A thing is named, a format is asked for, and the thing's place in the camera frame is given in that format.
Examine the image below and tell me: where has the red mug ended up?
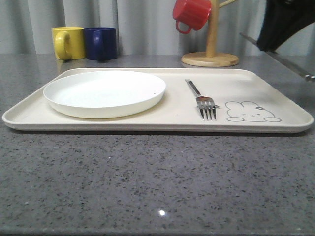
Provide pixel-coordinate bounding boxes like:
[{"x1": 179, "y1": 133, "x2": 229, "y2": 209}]
[{"x1": 173, "y1": 0, "x2": 212, "y2": 34}]

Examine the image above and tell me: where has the white round plate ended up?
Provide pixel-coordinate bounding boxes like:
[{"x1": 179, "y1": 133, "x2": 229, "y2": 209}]
[{"x1": 43, "y1": 70, "x2": 166, "y2": 118}]

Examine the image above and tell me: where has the yellow mug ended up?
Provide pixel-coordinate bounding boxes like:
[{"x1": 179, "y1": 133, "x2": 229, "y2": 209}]
[{"x1": 51, "y1": 27, "x2": 86, "y2": 60}]

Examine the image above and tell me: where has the wooden mug tree stand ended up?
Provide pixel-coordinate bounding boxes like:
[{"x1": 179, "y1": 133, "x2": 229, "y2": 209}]
[{"x1": 181, "y1": 0, "x2": 239, "y2": 67}]

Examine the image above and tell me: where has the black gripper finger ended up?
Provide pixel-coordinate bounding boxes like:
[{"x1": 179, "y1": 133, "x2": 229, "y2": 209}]
[{"x1": 257, "y1": 0, "x2": 315, "y2": 52}]

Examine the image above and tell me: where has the dark blue mug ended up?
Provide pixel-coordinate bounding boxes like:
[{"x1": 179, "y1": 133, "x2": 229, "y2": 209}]
[{"x1": 83, "y1": 27, "x2": 118, "y2": 61}]

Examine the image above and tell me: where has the silver knife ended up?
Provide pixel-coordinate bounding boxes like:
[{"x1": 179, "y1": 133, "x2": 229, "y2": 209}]
[{"x1": 239, "y1": 32, "x2": 315, "y2": 84}]

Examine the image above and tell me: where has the cream rabbit tray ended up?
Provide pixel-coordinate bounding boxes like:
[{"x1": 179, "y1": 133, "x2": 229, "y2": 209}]
[{"x1": 2, "y1": 68, "x2": 314, "y2": 133}]

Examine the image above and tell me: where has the silver fork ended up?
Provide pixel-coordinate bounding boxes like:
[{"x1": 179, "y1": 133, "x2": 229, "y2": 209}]
[{"x1": 185, "y1": 79, "x2": 217, "y2": 120}]

